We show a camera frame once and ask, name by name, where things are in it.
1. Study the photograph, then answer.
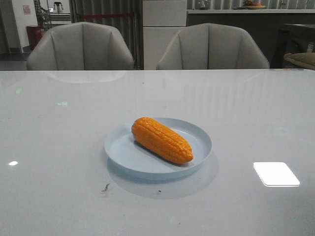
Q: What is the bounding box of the orange corn cob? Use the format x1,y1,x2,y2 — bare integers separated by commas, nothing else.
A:
131,117,193,164

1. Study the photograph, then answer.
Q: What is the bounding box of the light blue round plate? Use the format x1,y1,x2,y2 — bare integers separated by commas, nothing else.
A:
104,117,212,181

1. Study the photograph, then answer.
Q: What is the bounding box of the grey right armchair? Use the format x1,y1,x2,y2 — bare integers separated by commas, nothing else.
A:
156,23,270,70

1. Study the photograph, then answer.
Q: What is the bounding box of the grey armchair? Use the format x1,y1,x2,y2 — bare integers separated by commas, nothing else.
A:
156,23,270,70
27,22,134,71

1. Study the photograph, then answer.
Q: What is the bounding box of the white cabinet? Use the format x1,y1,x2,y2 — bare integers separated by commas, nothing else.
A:
142,0,187,70

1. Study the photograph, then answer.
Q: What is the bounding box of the grey left armchair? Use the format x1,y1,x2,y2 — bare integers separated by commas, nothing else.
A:
27,22,134,71

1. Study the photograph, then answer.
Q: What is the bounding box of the red barrier belt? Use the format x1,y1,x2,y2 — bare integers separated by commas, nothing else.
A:
80,12,135,19

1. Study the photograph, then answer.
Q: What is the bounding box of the fruit bowl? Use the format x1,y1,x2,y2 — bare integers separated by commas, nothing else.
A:
243,0,265,10

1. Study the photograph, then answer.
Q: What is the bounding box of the red bin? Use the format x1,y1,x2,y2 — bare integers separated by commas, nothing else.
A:
26,26,42,50

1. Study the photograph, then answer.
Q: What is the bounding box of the brown cushioned seat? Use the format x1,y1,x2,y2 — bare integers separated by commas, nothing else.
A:
283,53,315,70

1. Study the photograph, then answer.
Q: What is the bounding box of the dark side table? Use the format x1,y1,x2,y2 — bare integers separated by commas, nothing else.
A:
271,24,315,68

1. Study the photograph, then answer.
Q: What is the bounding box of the pink wall notice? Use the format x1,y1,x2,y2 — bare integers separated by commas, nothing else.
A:
23,5,31,15

